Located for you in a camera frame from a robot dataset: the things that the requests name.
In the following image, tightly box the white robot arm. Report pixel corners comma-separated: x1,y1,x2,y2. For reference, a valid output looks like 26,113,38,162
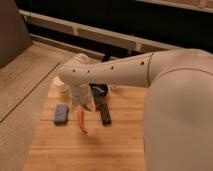
59,49,213,171

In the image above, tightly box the black rectangular bar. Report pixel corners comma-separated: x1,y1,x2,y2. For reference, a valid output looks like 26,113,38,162
99,103,111,125

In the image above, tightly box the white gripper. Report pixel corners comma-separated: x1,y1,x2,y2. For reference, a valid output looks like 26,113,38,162
71,94,95,111

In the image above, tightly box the orange carrot-shaped object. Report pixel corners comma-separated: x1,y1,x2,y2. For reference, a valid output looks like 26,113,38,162
77,106,88,134

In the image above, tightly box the dark round bowl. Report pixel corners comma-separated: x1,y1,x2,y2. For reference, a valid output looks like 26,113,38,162
90,84,108,102

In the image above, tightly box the wooden cutting board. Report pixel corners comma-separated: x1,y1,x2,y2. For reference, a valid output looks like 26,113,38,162
23,86,147,171

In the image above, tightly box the blue sponge block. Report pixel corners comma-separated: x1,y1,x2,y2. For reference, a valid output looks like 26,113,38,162
54,104,69,125

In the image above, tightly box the white window rail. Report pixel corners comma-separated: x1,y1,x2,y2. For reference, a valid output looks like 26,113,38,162
20,10,179,53

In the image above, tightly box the white ceramic cup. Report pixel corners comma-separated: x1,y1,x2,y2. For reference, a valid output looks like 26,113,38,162
53,76,69,94

